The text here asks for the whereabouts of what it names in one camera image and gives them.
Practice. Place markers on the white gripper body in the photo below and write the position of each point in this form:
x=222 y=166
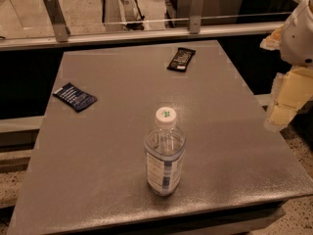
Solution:
x=298 y=38

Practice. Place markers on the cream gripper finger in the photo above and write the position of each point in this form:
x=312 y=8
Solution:
x=289 y=93
x=272 y=42

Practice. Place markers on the clear plastic water bottle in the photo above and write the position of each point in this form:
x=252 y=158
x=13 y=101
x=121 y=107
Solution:
x=164 y=146

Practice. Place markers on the black rxbar chocolate wrapper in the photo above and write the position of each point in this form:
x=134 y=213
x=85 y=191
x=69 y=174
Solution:
x=181 y=59

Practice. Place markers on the blue snack bar wrapper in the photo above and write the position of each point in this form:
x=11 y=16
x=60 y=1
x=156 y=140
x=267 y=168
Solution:
x=74 y=97

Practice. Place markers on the right metal rail bracket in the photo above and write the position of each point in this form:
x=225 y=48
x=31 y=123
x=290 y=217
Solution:
x=195 y=16

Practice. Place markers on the metal rail bracket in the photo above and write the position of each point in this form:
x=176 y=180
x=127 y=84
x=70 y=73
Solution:
x=57 y=20
x=195 y=16

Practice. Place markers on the left metal rail bracket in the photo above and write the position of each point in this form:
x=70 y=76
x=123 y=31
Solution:
x=57 y=20

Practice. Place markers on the horizontal metal rail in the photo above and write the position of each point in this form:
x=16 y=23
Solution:
x=141 y=37

